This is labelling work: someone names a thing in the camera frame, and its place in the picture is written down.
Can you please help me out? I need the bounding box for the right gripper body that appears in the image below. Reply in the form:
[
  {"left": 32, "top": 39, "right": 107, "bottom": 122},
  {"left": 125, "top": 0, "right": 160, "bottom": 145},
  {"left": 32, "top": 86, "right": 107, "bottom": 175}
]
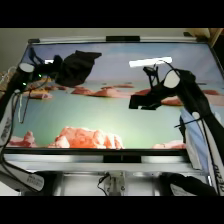
[{"left": 128, "top": 84, "right": 170, "bottom": 111}]

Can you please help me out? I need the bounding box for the black garment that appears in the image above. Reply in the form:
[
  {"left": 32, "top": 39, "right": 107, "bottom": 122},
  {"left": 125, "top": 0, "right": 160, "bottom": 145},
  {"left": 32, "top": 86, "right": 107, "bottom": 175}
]
[{"left": 54, "top": 49, "right": 103, "bottom": 89}]

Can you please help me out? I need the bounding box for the light blue garment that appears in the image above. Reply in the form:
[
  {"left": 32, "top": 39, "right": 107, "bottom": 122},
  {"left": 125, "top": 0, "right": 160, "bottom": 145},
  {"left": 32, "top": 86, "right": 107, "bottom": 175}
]
[{"left": 179, "top": 106, "right": 210, "bottom": 172}]

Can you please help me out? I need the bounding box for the black cable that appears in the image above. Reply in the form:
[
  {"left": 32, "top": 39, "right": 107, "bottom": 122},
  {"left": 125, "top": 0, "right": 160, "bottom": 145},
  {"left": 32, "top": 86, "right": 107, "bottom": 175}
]
[
  {"left": 96, "top": 173, "right": 112, "bottom": 197},
  {"left": 11, "top": 87, "right": 34, "bottom": 125}
]

